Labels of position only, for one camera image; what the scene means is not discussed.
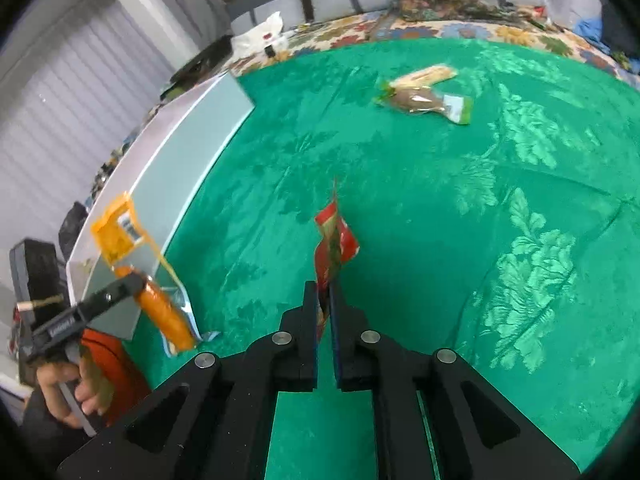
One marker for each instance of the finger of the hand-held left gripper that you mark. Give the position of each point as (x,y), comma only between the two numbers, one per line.
(115,287)

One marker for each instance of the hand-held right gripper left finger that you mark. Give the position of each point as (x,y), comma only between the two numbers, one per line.
(305,340)

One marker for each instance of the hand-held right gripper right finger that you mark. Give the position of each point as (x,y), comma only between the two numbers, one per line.
(342,340)

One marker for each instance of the orange sausage packet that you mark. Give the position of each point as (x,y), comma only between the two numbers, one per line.
(162,310)

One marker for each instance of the red dried tofu packet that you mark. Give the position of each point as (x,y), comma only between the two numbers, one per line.
(332,240)

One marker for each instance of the white rectangular box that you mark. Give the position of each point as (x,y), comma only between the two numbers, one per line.
(165,160)

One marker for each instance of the person's left forearm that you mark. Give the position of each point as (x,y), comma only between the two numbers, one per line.
(45,435)

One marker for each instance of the person's left hand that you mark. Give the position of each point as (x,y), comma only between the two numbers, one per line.
(92,390)

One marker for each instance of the black plastic bag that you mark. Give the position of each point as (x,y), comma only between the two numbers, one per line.
(72,227)

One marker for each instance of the orange knitted garment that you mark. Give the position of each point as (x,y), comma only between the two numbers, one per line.
(127,375)

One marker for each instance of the white sheer curtain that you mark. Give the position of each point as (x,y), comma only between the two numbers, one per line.
(65,100)

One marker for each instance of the dark furniture piece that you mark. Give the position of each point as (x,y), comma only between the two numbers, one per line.
(200,67)

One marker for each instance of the clear brown meat packet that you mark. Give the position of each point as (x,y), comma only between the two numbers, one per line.
(420,102)

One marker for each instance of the cream snack stick packet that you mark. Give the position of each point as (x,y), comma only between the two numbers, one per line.
(425,75)

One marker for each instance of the small black object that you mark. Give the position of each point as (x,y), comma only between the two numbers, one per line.
(270,51)

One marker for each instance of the white plastic bag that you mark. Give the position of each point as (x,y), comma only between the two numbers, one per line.
(255,35)

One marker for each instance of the colourful floral bed sheet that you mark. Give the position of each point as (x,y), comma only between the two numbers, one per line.
(450,30)

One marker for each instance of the small colourful wrappers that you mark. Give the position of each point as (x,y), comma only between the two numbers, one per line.
(537,12)

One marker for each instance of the blue cloth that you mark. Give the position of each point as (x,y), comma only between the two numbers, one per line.
(592,32)

